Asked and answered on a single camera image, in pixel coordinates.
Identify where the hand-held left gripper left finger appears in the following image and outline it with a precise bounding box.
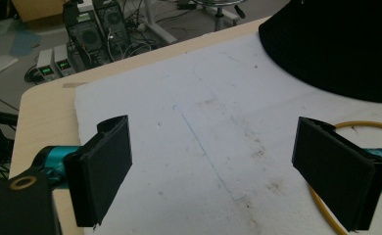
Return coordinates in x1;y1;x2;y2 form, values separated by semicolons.
63;115;133;228

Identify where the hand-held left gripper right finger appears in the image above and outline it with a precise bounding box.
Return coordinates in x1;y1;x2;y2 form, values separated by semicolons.
291;116;382;232

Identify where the black cloth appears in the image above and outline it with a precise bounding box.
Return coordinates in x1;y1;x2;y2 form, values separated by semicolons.
258;0;382;105

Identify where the grey power supply unit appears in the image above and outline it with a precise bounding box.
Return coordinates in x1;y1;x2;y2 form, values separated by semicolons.
53;43;76;77
36;48;58;82

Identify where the white foam mat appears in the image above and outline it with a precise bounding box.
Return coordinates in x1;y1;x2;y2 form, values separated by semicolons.
73;31;382;235

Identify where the black computer tower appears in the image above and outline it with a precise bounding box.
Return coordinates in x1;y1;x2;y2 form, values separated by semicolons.
62;1;110;71
92;0;133;62

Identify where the white desk leg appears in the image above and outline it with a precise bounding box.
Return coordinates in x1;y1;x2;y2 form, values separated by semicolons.
142;0;178;45

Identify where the cardboard box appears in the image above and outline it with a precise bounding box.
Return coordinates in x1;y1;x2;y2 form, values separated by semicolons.
11;0;70;24

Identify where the office chair base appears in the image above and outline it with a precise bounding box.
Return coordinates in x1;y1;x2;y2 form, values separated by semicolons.
192;0;248;32

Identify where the yellow cable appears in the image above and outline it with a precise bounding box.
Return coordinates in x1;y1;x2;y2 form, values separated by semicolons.
308;120;382;235

